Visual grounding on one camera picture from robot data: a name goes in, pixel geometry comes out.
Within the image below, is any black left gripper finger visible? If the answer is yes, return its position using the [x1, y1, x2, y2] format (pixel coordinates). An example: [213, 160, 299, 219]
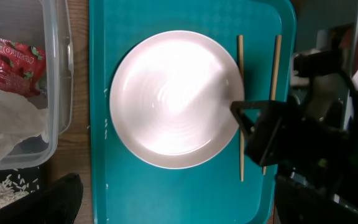
[0, 173, 83, 224]

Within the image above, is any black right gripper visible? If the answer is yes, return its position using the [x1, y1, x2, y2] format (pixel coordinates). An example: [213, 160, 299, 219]
[230, 100, 358, 224]

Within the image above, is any white tissue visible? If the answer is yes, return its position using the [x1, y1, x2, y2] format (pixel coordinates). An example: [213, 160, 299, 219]
[0, 90, 49, 162]

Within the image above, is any large pink plate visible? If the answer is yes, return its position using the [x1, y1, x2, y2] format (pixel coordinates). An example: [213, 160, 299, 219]
[109, 30, 244, 169]

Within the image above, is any wooden chopstick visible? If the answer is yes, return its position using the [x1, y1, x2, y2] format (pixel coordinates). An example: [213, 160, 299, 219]
[262, 34, 283, 175]
[237, 34, 245, 182]

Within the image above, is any red snack wrapper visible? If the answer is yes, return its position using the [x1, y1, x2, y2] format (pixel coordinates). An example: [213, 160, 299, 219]
[0, 38, 47, 97]

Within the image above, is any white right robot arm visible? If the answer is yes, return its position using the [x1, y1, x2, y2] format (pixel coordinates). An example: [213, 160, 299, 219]
[231, 1, 358, 223]

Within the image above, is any black tray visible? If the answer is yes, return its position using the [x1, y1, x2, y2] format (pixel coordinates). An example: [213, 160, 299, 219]
[0, 166, 42, 218]

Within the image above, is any teal plastic tray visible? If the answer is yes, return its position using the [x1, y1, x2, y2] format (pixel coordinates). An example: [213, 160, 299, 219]
[89, 0, 296, 223]

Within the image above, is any clear plastic bin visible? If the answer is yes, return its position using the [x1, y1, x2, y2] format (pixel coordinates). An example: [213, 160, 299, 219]
[0, 0, 74, 170]

